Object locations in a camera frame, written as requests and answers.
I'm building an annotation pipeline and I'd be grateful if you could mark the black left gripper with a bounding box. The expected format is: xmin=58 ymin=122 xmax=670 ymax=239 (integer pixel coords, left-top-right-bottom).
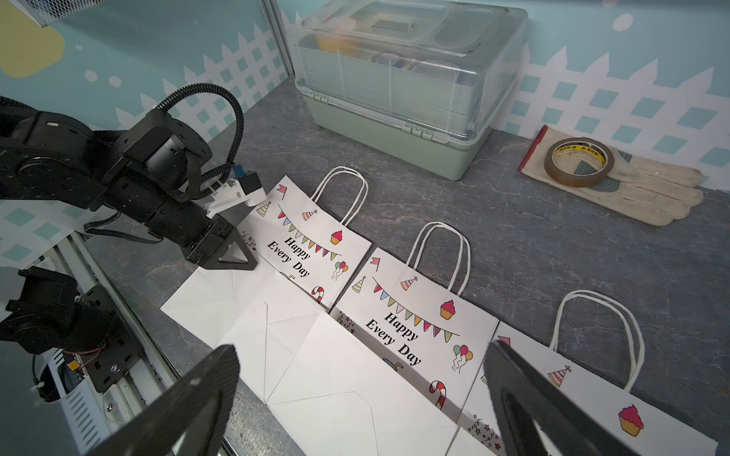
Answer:
xmin=144 ymin=199 xmax=258 ymax=271

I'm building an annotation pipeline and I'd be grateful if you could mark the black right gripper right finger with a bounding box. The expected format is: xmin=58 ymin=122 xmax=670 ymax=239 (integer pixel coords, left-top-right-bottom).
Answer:
xmin=484 ymin=341 xmax=635 ymax=455

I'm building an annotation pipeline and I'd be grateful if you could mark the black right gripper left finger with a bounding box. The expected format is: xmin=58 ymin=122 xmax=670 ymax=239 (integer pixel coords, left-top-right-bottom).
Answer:
xmin=89 ymin=345 xmax=240 ymax=455

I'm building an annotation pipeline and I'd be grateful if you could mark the white paper gift bag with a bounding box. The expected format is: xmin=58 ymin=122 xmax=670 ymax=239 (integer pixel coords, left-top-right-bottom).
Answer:
xmin=448 ymin=290 xmax=729 ymax=455

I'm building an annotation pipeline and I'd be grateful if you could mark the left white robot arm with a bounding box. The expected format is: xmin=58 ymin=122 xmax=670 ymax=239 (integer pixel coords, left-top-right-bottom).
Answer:
xmin=1 ymin=83 xmax=257 ymax=355

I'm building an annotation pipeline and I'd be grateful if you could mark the brown packing tape roll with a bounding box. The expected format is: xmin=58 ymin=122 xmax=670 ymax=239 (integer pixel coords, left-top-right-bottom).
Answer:
xmin=543 ymin=138 xmax=615 ymax=188

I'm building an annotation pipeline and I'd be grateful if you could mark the clear plastic storage box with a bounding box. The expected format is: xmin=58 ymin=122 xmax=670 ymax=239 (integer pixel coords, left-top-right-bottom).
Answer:
xmin=287 ymin=1 xmax=528 ymax=181

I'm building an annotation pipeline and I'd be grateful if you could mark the metal base rail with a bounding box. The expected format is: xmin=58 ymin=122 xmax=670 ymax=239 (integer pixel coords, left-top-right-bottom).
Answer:
xmin=35 ymin=233 xmax=179 ymax=455

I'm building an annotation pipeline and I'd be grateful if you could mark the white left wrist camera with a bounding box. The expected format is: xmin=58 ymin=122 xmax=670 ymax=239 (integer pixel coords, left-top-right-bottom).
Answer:
xmin=203 ymin=165 xmax=266 ymax=219

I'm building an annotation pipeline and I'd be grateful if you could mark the white wire wall basket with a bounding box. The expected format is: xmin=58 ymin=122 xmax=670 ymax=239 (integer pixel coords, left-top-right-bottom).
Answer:
xmin=10 ymin=0 xmax=105 ymax=28

